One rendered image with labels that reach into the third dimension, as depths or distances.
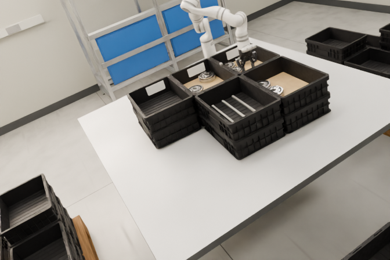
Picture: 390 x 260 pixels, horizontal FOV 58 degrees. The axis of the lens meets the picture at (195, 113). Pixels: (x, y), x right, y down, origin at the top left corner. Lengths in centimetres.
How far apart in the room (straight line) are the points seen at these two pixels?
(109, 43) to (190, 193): 254
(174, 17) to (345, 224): 282
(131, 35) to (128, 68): 36
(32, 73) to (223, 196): 355
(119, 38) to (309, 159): 272
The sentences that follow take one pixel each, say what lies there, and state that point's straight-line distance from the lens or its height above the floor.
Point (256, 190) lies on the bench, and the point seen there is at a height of 70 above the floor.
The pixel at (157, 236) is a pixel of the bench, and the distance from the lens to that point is 157.
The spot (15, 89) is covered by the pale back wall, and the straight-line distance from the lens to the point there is 480.
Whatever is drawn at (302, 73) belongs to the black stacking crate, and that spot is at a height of 87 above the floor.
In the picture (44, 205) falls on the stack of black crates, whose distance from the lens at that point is 245.
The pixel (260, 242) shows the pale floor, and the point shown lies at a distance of 231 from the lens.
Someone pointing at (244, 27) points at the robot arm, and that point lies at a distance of 208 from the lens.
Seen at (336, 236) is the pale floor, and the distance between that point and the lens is 232.
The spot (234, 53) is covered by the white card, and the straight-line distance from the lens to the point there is 245.
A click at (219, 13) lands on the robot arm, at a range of 206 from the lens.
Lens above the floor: 184
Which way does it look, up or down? 31 degrees down
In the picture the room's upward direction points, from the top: 17 degrees counter-clockwise
